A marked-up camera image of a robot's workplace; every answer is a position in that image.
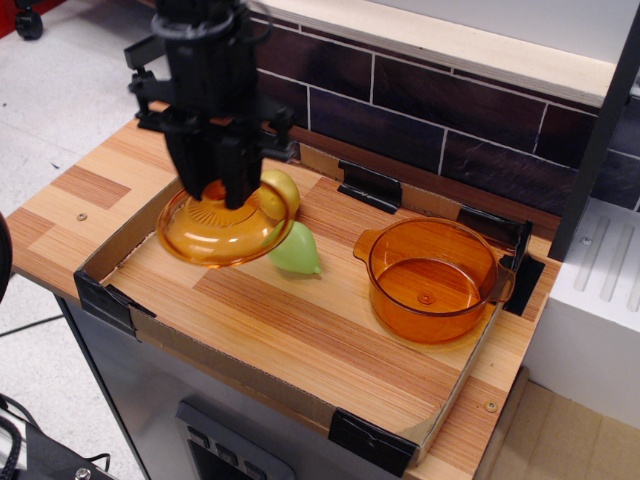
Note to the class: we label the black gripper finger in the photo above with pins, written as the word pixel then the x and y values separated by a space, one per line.
pixel 238 163
pixel 192 149

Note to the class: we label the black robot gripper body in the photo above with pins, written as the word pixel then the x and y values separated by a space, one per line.
pixel 211 79

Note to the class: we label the orange transparent pot lid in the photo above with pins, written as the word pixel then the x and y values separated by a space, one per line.
pixel 206 233

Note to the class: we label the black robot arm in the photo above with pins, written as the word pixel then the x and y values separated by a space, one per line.
pixel 202 18

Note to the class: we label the orange transparent plastic pot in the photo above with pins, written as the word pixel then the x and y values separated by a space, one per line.
pixel 431 279

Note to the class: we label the yellow toy potato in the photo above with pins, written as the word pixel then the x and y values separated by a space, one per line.
pixel 278 194

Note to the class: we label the black office chair base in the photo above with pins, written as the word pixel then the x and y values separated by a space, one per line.
pixel 141 53

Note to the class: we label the green toy pear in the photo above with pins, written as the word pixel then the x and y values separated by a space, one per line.
pixel 298 252

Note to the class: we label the cardboard fence with black tape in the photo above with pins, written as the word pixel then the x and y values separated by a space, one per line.
pixel 133 168

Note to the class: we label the black caster wheel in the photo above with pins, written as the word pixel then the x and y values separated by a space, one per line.
pixel 28 23

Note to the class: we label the grey toy oven front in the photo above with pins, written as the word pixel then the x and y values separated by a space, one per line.
pixel 210 430

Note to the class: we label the white toy sink unit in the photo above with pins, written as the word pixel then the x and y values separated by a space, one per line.
pixel 586 345

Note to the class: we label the dark grey right post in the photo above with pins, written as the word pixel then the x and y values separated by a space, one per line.
pixel 596 149

